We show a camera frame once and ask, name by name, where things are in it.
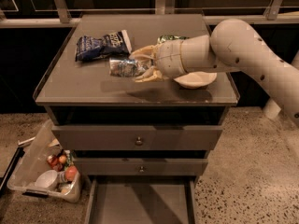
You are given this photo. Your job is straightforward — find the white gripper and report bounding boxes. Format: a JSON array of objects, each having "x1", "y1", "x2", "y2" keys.
[{"x1": 129, "y1": 40, "x2": 187, "y2": 83}]

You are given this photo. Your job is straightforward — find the silver blue redbull can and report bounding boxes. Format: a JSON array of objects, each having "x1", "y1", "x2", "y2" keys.
[{"x1": 109, "y1": 58, "x2": 149, "y2": 77}]

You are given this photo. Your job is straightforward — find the grey drawer cabinet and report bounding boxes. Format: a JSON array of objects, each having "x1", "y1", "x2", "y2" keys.
[{"x1": 33, "y1": 13, "x2": 241, "y2": 224}]

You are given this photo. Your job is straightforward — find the grey top drawer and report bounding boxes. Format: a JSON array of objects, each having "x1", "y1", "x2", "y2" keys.
[{"x1": 52, "y1": 125, "x2": 222, "y2": 151}]

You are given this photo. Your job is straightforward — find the grey middle drawer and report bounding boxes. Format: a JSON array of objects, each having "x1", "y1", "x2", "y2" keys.
[{"x1": 74, "y1": 158, "x2": 207, "y2": 176}]

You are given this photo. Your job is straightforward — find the grey open bottom drawer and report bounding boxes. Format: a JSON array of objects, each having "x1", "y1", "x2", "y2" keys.
[{"x1": 84, "y1": 176, "x2": 198, "y2": 224}]

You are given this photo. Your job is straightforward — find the green crumpled snack bag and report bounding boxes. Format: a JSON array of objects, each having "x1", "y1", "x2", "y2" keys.
[{"x1": 157, "y1": 35, "x2": 188, "y2": 44}]

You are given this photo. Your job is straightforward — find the blue chip bag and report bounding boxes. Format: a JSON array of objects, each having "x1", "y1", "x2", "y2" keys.
[{"x1": 75, "y1": 30, "x2": 132, "y2": 62}]

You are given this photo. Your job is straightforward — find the beige paper bowl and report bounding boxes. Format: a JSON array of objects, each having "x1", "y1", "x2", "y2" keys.
[{"x1": 175, "y1": 72, "x2": 217, "y2": 89}]

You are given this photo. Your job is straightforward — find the red apple in bin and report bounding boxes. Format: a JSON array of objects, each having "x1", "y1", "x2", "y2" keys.
[{"x1": 65, "y1": 166, "x2": 78, "y2": 181}]

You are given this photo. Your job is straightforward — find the clear plastic storage bin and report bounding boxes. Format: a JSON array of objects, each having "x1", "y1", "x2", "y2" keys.
[{"x1": 7, "y1": 120, "x2": 81, "y2": 203}]

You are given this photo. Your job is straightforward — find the metal railing frame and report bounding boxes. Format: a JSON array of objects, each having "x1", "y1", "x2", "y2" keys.
[{"x1": 0, "y1": 0, "x2": 299, "y2": 28}]

